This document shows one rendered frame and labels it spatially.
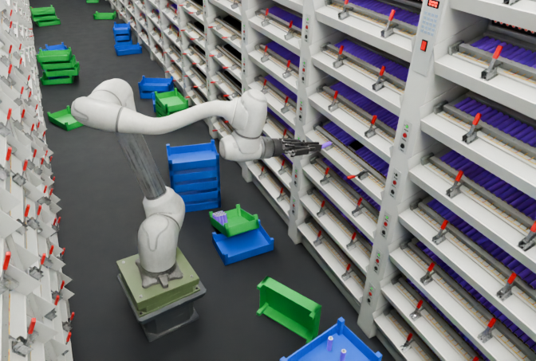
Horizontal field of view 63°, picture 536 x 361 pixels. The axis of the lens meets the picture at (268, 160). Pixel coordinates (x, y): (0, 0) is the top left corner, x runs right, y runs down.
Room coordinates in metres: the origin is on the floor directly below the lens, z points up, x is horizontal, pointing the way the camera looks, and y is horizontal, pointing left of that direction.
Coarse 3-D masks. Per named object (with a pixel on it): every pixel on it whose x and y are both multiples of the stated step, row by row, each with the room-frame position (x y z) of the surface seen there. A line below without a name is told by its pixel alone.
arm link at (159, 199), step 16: (112, 80) 1.65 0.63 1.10; (128, 96) 1.64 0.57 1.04; (128, 144) 1.58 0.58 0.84; (144, 144) 1.63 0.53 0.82; (128, 160) 1.59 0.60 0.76; (144, 160) 1.60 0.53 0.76; (144, 176) 1.58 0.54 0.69; (160, 176) 1.64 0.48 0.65; (144, 192) 1.59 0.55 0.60; (160, 192) 1.60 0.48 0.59; (144, 208) 1.58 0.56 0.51; (160, 208) 1.55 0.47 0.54; (176, 208) 1.59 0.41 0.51
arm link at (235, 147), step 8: (232, 136) 1.45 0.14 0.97; (240, 136) 1.42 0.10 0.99; (224, 144) 1.42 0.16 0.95; (232, 144) 1.41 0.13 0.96; (240, 144) 1.42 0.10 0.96; (248, 144) 1.42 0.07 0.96; (256, 144) 1.44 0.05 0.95; (224, 152) 1.40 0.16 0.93; (232, 152) 1.40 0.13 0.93; (240, 152) 1.41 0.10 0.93; (248, 152) 1.42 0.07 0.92; (256, 152) 1.44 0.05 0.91; (232, 160) 1.42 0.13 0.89; (240, 160) 1.42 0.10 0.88; (248, 160) 1.44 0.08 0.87
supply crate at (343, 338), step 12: (336, 324) 1.09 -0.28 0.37; (324, 336) 1.05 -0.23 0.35; (336, 336) 1.07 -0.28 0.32; (348, 336) 1.06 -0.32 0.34; (300, 348) 0.98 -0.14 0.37; (312, 348) 1.01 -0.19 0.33; (324, 348) 1.02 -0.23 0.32; (336, 348) 1.02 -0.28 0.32; (348, 348) 1.02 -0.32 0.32; (360, 348) 1.02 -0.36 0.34; (288, 360) 0.94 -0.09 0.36; (300, 360) 0.97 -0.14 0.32; (312, 360) 0.97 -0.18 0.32; (324, 360) 0.97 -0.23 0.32; (336, 360) 0.97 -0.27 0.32; (348, 360) 0.97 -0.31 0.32; (360, 360) 0.98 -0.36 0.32; (372, 360) 0.97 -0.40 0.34
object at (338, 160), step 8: (312, 120) 1.95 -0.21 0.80; (320, 120) 1.97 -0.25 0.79; (328, 120) 1.99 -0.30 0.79; (304, 128) 1.93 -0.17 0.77; (312, 128) 1.95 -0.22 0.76; (312, 136) 1.90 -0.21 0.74; (320, 152) 1.82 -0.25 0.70; (328, 152) 1.75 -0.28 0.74; (336, 152) 1.74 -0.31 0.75; (336, 160) 1.69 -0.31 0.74; (344, 160) 1.67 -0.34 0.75; (344, 168) 1.63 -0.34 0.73; (352, 168) 1.61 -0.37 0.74; (360, 168) 1.60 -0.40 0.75; (368, 176) 1.54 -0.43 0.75; (360, 184) 1.53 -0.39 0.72; (368, 184) 1.50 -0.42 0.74; (376, 184) 1.49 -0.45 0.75; (368, 192) 1.48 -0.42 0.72; (376, 192) 1.44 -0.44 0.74; (376, 200) 1.43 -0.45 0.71
